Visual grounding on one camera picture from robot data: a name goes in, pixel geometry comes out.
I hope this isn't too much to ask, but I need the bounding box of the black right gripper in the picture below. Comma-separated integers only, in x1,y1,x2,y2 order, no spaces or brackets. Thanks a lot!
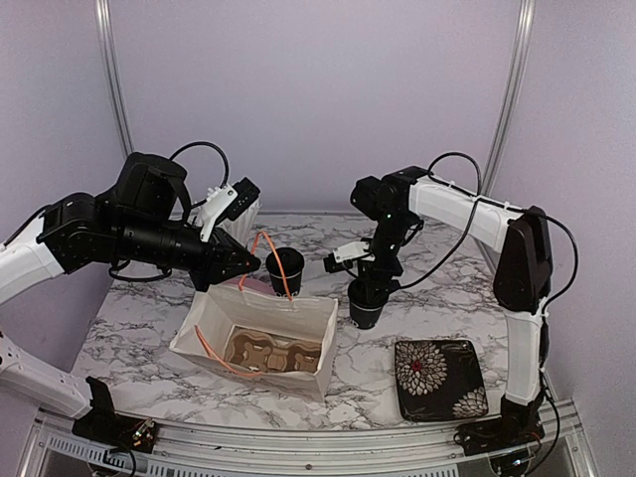
357,212,413,304

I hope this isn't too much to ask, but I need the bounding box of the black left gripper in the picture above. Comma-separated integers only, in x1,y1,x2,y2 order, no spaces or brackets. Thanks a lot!
113,214,261,291

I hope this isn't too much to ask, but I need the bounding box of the brown cardboard cup carrier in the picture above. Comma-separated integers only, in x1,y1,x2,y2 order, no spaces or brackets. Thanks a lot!
225,327,322,374

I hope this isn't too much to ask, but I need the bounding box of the cream bear paper bag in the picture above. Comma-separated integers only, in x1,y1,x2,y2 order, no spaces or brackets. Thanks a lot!
168,231,340,402

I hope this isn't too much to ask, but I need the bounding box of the black paper coffee cup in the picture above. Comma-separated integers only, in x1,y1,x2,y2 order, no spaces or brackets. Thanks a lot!
348,278,390,330

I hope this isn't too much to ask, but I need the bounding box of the black floral square plate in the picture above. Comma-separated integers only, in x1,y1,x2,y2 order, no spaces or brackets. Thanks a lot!
394,340,489,422

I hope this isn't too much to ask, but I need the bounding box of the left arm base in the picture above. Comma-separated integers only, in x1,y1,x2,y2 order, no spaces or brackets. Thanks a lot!
72,377,158,453

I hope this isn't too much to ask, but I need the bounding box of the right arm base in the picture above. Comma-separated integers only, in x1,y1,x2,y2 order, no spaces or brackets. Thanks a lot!
453,391,546,456

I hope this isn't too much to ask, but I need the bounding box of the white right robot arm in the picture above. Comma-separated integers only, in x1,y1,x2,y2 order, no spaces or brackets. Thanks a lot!
344,151,577,406

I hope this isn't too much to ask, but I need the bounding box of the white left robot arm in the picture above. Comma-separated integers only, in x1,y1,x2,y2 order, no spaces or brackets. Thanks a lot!
1,152,260,336

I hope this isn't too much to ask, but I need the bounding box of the pink round plate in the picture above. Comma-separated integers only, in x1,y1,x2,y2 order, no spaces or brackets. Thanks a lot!
224,277,274,295

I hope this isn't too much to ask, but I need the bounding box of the white wrapped straws bundle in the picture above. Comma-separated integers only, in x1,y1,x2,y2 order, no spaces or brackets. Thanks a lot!
220,199,261,245

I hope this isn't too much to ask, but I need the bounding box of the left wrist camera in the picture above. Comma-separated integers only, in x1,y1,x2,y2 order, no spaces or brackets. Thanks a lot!
195,177,260,242

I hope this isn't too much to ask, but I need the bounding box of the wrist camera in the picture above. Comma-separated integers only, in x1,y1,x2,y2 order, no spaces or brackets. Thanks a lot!
195,177,260,242
323,240,375,273

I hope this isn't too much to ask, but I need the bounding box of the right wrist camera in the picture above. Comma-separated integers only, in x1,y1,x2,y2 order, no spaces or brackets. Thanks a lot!
323,240,375,273

